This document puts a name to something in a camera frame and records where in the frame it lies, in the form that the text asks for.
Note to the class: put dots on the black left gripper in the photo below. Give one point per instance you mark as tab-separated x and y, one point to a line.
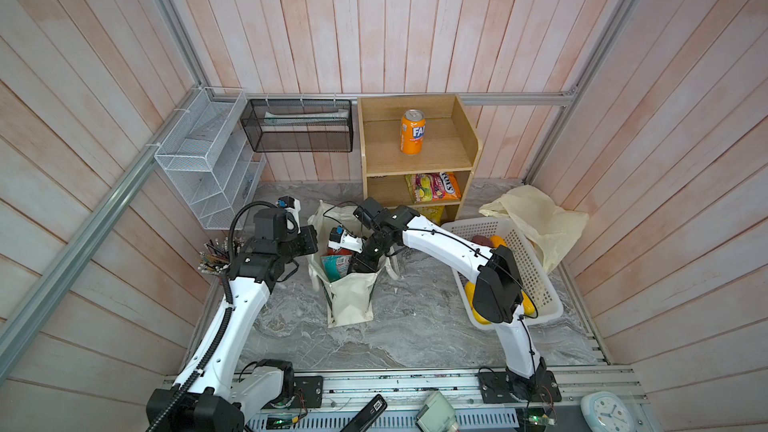
308	234

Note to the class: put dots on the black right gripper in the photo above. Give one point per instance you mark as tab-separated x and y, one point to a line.
360	261

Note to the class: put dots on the teal snack bag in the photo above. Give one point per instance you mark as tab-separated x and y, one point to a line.
336	267

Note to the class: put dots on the floral canvas tote bag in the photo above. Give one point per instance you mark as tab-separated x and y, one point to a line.
349	298

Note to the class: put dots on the yellow bell pepper toy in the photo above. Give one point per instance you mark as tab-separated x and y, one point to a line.
469	289

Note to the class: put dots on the yellow plastic grocery bag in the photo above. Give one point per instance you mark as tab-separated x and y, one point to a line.
552	229

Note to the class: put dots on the red cola can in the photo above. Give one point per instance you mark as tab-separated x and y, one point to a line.
340	251

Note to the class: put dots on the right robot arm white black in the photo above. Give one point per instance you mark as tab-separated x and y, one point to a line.
498	287

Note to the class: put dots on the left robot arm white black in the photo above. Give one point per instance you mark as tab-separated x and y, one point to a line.
263	238

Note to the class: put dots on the yellow chips bag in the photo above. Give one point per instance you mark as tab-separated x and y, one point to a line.
433	213

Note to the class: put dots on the yellow green snack bag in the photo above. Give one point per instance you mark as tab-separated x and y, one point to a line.
425	187

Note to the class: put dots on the red pen holder with pens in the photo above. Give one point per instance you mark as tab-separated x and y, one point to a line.
213	258

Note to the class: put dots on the orange snack bag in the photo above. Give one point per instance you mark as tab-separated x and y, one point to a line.
445	187

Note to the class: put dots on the wooden shelf unit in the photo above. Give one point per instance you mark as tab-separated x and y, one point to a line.
451	145

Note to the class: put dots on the dark red mangosteen toy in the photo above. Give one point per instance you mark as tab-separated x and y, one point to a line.
482	241

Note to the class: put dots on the yellow lemon toy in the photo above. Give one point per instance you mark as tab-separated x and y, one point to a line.
480	319

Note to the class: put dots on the orange Fanta can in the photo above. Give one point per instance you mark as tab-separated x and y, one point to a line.
412	130

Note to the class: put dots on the black remote handset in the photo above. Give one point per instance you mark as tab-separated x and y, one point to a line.
367	416

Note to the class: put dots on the orange carrot corn toy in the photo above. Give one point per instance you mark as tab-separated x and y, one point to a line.
529	308

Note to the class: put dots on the grey small display device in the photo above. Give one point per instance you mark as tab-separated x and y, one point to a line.
437	415

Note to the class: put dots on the white round clock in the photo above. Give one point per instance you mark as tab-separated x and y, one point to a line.
604	411

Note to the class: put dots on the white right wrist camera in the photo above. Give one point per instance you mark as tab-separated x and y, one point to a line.
339	237

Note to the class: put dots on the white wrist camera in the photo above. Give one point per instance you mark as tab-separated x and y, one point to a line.
339	237
292	205

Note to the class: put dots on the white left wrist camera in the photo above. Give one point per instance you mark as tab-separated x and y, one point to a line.
292	205

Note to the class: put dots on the black mesh wall basket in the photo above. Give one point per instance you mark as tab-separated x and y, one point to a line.
299	125

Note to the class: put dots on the white wire mesh shelf rack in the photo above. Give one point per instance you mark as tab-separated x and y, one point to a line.
207	156

